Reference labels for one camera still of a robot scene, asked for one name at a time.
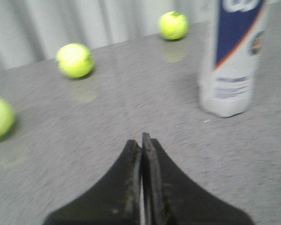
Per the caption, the right yellow tennis ball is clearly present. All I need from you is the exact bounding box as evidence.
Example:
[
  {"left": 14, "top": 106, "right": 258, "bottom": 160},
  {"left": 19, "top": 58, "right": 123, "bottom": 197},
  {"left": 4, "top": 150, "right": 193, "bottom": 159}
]
[{"left": 0, "top": 98, "right": 15, "bottom": 138}]

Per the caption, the middle yellow tennis ball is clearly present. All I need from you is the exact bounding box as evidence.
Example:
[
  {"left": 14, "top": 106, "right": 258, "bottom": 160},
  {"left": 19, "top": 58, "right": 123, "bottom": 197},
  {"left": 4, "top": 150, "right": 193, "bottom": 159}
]
[{"left": 55, "top": 43, "right": 95, "bottom": 79}]

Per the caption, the leftmost yellow tennis ball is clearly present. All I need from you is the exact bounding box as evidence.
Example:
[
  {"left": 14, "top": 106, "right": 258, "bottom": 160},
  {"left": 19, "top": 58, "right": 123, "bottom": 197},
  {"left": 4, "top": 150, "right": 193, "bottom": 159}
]
[{"left": 158, "top": 11, "right": 188, "bottom": 40}]

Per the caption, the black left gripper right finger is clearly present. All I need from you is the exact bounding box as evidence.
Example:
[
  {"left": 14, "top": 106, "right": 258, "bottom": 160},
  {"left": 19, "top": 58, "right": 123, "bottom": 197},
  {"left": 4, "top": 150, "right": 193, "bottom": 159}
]
[{"left": 142, "top": 133, "right": 254, "bottom": 225}]

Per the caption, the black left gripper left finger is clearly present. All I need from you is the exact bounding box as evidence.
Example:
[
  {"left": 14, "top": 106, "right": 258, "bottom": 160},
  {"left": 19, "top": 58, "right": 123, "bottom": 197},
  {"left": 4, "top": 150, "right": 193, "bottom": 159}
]
[{"left": 44, "top": 140, "right": 142, "bottom": 225}]

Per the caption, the white blue tennis ball can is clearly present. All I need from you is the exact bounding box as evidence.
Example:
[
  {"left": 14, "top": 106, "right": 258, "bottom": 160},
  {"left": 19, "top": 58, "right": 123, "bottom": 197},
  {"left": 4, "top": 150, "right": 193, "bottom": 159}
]
[{"left": 198, "top": 0, "right": 268, "bottom": 118}]

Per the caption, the yellow tennis ball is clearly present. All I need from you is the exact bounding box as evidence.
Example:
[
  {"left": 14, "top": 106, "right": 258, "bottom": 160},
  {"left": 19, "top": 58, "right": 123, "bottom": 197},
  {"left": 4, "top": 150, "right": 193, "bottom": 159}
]
[
  {"left": 55, "top": 43, "right": 95, "bottom": 79},
  {"left": 0, "top": 98, "right": 15, "bottom": 138},
  {"left": 158, "top": 11, "right": 188, "bottom": 40}
]

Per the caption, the grey white curtain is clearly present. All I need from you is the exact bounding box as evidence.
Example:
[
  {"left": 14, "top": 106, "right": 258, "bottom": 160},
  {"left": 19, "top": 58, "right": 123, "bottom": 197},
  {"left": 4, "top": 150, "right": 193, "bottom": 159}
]
[{"left": 0, "top": 0, "right": 211, "bottom": 71}]

